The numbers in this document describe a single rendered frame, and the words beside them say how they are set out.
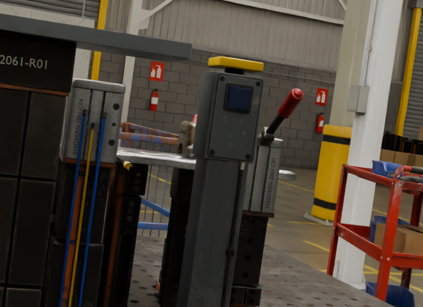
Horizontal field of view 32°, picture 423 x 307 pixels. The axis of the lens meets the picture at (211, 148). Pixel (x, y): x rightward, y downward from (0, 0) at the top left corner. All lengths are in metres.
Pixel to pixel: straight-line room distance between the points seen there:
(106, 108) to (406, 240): 2.35
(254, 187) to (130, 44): 0.36
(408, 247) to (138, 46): 2.53
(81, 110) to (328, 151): 7.34
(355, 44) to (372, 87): 3.25
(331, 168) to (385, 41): 3.32
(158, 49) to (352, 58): 7.47
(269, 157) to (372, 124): 4.01
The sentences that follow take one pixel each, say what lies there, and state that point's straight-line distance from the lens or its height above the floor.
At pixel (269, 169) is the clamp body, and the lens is 1.13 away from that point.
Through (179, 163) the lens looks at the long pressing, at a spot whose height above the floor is 1.00.
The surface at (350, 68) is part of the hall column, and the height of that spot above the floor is 1.75.
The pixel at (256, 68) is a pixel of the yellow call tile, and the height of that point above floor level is 1.15.
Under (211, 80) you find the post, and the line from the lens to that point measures 0.94.
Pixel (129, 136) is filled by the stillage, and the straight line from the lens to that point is 3.14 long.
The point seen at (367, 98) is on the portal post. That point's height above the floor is 1.31.
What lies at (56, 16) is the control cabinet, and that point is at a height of 1.96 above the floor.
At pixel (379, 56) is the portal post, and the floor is 1.60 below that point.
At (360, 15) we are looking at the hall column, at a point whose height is 2.34.
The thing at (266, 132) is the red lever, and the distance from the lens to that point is 1.10.
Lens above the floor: 1.09
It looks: 3 degrees down
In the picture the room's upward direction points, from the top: 8 degrees clockwise
